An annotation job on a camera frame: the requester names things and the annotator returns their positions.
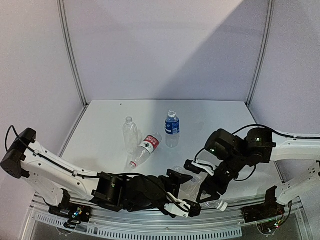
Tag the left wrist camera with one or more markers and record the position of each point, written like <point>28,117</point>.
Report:
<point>183,208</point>

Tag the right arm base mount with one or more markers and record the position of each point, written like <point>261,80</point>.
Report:
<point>269,215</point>

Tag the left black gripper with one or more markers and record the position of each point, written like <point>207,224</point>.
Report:
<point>178,179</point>

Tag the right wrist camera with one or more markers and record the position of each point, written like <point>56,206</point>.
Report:
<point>198,167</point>

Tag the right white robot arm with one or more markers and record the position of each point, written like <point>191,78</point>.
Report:
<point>262,145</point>

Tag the red label water bottle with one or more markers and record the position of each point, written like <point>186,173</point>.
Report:
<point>145,149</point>

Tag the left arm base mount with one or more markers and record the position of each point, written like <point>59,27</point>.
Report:
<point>75,214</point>

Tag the right aluminium frame post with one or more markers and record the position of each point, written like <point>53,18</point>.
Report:
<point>262,52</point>

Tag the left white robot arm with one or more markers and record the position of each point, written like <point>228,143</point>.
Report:
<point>53,178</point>

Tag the aluminium front rail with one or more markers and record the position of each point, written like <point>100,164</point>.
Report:
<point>151,224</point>

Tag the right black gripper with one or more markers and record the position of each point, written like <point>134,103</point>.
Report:
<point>206,186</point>

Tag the left aluminium frame post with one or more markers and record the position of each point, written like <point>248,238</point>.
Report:
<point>70,53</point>

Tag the blue label water bottle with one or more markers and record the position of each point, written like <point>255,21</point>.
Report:
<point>172,129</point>

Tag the aluminium frame post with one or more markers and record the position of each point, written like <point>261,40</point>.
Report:
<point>262,52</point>
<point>70,53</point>

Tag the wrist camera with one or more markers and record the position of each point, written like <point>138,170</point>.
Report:
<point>183,208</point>
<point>198,167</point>

